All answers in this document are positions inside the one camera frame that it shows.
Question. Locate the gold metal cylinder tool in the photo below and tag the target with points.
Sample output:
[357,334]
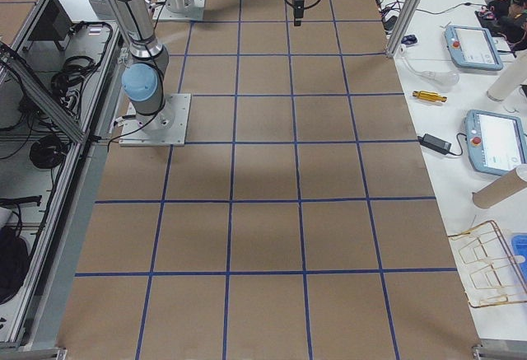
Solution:
[429,96]

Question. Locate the clear light bulb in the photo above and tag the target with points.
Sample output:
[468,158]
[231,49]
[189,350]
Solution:
[444,80]

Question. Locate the upper teach pendant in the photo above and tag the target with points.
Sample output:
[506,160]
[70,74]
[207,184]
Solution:
[472,48]

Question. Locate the teach pendant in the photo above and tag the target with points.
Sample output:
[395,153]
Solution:
[496,142]
[472,48]

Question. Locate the black power adapter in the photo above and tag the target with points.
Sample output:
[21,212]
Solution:
[434,143]

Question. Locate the white cardboard tube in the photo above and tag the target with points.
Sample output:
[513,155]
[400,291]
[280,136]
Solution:
[510,78]

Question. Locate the lower teach pendant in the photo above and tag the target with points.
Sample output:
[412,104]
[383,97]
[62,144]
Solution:
[496,142]

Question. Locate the brown cardboard tube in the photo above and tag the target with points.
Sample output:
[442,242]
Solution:
[502,188]

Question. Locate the blue plastic container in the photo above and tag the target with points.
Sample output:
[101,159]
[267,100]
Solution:
[519,248]

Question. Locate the aluminium frame post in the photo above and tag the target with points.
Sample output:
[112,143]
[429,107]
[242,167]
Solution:
[401,26]

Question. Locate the gold wire rack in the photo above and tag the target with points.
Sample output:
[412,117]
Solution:
[489,269]

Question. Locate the aluminium side frame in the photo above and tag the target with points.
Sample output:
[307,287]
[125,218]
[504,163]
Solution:
[55,82]

